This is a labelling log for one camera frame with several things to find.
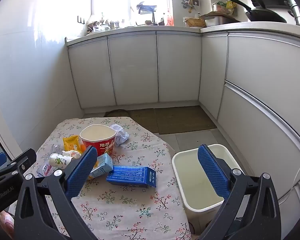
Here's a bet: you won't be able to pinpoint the white trash bin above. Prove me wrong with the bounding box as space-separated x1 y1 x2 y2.
172 144 246 236

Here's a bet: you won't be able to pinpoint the white kitchen countertop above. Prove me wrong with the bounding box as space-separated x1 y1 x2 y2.
65 21 300 47

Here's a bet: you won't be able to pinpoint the blue cardboard box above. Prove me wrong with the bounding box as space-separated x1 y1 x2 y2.
106 165 157 189

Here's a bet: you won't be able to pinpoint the black wok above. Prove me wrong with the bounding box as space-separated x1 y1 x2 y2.
227 0 288 24

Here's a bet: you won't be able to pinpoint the steel basin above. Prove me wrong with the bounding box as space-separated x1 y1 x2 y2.
204 16 241 28

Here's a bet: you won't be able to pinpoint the yellow snack packet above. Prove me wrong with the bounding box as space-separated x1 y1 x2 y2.
63 135 82 153

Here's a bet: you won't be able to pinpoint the dish rack with plates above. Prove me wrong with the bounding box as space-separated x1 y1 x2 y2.
136 2 157 26

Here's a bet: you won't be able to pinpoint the red instant noodle cup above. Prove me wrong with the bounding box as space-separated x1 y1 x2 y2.
79 124 116 157

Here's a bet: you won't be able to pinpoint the steel exhaust pipe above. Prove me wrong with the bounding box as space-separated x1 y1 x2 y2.
285 0 300 27

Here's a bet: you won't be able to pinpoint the light blue drink carton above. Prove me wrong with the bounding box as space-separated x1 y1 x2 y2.
89 153 114 179

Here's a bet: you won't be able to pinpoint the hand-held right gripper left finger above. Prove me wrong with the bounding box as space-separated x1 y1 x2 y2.
14 145 98 240

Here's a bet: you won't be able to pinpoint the white paper cup green print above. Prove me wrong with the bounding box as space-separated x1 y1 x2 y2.
49 153 73 169

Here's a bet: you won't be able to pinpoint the floral tablecloth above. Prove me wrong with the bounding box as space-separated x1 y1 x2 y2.
9 116 192 240

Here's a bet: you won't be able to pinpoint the brown floor mat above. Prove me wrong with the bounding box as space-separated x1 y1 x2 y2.
128 108 160 134
155 105 218 135

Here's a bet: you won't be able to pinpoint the white paper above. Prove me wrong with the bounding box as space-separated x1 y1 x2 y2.
110 123 130 147

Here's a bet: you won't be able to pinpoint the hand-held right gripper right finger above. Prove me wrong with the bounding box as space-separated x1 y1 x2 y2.
197 144 282 240

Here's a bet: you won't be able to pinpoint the row of white cabinet doors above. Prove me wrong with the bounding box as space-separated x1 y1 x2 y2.
68 29 300 205

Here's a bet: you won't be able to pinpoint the food packages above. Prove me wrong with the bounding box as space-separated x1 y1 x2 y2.
212 1 237 16

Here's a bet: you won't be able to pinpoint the clear plastic bottle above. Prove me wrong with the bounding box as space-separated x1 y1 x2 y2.
36 144 66 178

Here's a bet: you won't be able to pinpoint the woven basket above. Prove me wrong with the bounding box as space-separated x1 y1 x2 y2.
183 17 207 28

